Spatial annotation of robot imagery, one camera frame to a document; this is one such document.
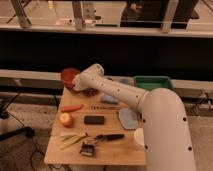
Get red bowl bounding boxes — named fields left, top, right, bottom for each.
left=60, top=68, right=80, bottom=90

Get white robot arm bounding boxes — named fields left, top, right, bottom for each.
left=72, top=64, right=196, bottom=171

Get green tray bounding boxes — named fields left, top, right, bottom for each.
left=134, top=76, right=173, bottom=91

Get small blue cloth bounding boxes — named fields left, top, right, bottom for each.
left=101, top=95, right=118, bottom=105

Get dark red berries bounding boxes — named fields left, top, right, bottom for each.
left=83, top=88, right=99, bottom=97

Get black rectangular block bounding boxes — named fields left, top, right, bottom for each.
left=84, top=116, right=104, bottom=125

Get blue grey cloth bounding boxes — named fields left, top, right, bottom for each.
left=118, top=108, right=138, bottom=130

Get orange carrot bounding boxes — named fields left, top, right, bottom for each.
left=60, top=104, right=84, bottom=113

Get apple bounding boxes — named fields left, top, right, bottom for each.
left=59, top=113, right=73, bottom=127

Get white cup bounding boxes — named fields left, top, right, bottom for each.
left=134, top=128, right=145, bottom=147

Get yellow banana peel pieces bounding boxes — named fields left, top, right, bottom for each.
left=59, top=133, right=87, bottom=149

